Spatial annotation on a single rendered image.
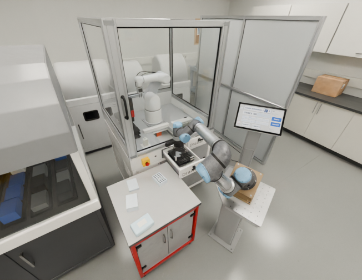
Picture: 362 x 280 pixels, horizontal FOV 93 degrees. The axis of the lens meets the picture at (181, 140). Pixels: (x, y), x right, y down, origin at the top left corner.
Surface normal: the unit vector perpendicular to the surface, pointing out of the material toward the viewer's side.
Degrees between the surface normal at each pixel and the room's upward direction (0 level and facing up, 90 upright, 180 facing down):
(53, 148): 90
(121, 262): 0
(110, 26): 90
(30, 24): 90
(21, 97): 41
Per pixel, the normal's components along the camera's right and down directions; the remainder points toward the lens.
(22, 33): 0.54, 0.50
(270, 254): 0.02, -0.82
